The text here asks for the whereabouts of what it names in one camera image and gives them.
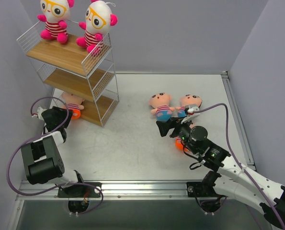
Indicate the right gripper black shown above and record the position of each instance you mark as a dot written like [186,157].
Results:
[173,128]

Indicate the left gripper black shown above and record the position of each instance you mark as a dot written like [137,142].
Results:
[61,117]

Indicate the boy plush orange shorts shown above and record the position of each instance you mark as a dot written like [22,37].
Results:
[178,141]
[74,103]

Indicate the white panda plush yellow glasses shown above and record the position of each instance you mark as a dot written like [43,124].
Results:
[54,15]

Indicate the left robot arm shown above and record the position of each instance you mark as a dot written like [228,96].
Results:
[41,158]

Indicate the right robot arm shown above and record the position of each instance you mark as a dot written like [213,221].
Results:
[228,176]

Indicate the boy plush blue shorts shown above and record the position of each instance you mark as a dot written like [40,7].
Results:
[186,100]
[161,108]

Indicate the white wire wooden shelf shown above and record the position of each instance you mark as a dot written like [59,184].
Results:
[70,68]

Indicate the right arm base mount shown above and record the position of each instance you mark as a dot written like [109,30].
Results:
[204,188]

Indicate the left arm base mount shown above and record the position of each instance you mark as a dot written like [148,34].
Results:
[80,191]

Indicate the front aluminium rail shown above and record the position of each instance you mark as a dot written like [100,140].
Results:
[166,189]

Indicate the aluminium table edge rail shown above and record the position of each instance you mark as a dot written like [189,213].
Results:
[238,121]

